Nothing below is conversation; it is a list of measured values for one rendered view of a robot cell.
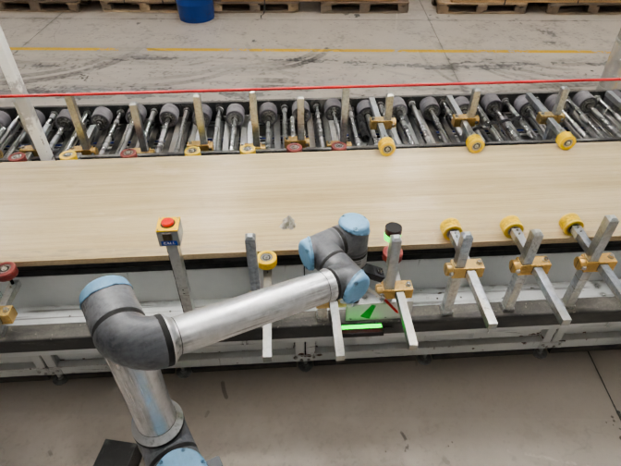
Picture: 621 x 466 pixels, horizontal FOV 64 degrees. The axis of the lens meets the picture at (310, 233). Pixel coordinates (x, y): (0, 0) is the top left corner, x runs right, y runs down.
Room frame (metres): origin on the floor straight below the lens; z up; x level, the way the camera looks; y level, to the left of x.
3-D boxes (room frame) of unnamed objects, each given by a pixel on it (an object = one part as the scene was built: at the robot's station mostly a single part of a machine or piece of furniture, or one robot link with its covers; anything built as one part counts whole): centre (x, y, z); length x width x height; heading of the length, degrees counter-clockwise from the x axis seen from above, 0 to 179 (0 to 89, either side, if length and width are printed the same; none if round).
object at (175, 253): (1.22, 0.46, 0.93); 0.05 x 0.05 x 0.45; 4
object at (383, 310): (1.24, -0.27, 0.75); 0.26 x 0.01 x 0.10; 94
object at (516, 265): (1.30, -0.82, 0.95); 0.13 x 0.06 x 0.05; 94
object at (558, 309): (1.28, -0.84, 0.95); 0.50 x 0.04 x 0.04; 4
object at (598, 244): (1.31, -1.04, 0.93); 0.03 x 0.03 x 0.48; 4
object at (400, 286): (1.27, -0.32, 0.85); 0.13 x 0.06 x 0.05; 94
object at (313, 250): (1.01, -0.04, 1.29); 0.12 x 0.12 x 0.09; 32
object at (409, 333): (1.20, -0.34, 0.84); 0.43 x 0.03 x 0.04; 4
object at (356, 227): (1.08, -0.12, 1.29); 0.10 x 0.09 x 0.12; 122
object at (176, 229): (1.22, 0.46, 1.18); 0.07 x 0.07 x 0.08; 4
